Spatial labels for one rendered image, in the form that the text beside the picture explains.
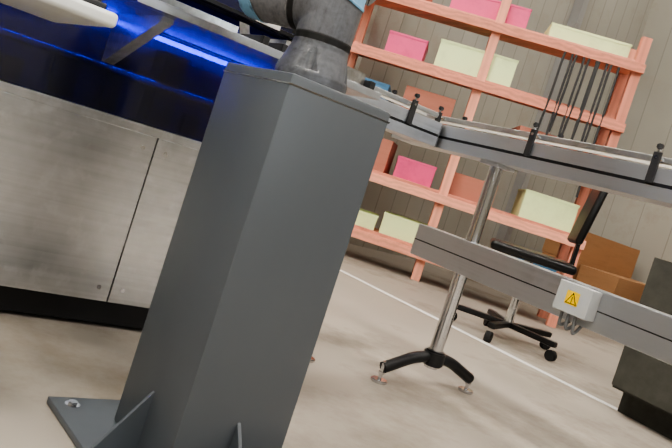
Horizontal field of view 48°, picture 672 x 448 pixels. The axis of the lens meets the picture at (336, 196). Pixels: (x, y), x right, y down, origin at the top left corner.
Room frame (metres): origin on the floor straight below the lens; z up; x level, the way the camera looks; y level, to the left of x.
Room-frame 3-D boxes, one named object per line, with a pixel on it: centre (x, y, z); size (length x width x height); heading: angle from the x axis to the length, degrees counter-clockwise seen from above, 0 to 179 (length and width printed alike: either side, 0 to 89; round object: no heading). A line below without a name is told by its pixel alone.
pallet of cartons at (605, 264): (7.99, -2.99, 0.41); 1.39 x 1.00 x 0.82; 129
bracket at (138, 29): (1.86, 0.59, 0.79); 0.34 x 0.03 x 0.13; 36
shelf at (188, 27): (2.02, 0.39, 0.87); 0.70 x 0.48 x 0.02; 126
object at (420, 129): (2.70, 0.01, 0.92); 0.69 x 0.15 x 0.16; 126
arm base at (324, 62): (1.51, 0.12, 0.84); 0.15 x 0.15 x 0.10
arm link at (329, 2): (1.52, 0.13, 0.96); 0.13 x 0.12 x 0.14; 68
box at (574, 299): (2.22, -0.77, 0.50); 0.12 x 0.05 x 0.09; 36
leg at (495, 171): (2.69, -0.51, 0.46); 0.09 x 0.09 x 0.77; 36
